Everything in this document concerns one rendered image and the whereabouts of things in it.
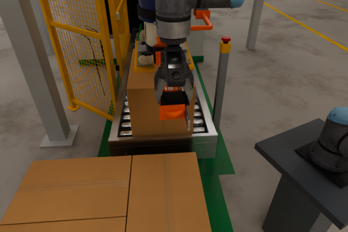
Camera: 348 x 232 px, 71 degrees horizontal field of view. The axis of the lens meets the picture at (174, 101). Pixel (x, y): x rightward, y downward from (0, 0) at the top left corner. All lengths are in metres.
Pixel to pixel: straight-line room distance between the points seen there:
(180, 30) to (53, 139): 2.19
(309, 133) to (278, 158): 0.30
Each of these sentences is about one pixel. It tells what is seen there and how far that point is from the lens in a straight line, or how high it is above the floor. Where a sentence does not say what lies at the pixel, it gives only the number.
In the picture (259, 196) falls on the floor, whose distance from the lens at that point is 2.13.
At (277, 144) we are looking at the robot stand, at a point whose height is 0.75.
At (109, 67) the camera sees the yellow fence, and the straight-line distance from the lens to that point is 2.16.
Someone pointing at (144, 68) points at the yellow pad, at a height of 1.15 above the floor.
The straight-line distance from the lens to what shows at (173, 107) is 0.70.
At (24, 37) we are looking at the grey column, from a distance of 2.16.
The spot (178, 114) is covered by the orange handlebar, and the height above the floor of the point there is 1.25.
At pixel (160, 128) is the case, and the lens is 1.59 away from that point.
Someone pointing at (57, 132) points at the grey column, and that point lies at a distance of 2.59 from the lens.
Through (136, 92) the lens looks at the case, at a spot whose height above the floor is 0.92.
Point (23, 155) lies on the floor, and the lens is 2.68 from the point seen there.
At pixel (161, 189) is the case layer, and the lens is 1.40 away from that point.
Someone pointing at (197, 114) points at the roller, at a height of 0.54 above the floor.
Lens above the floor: 1.67
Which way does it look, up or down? 34 degrees down
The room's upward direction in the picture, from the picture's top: straight up
